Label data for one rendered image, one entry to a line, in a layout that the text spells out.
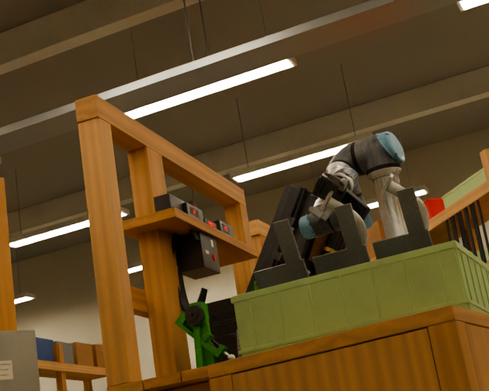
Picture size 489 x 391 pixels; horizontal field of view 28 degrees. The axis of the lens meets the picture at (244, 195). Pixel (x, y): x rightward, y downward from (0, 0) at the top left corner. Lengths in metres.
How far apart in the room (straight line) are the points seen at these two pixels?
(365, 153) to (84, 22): 5.29
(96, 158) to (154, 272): 0.53
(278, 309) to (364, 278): 0.25
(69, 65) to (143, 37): 0.82
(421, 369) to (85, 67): 7.45
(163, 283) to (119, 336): 0.45
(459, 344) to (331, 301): 0.39
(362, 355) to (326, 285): 0.24
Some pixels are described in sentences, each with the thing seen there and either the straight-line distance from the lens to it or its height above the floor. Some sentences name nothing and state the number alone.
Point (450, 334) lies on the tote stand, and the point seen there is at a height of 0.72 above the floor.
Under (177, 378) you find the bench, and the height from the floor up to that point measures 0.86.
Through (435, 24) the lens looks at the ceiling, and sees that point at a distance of 9.88.
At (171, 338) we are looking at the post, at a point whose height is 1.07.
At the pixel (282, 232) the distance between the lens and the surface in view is 2.64.
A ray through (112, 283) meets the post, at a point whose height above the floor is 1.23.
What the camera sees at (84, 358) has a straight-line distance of 10.15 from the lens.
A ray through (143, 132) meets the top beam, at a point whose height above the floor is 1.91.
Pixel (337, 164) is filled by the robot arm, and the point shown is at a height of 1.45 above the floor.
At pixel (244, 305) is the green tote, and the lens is 2.59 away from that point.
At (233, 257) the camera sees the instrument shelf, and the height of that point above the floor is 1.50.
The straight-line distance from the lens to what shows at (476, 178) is 6.47.
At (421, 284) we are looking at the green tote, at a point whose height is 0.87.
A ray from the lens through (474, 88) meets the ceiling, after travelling 11.10.
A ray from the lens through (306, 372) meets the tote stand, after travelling 2.42.
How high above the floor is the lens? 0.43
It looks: 18 degrees up
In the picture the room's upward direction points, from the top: 9 degrees counter-clockwise
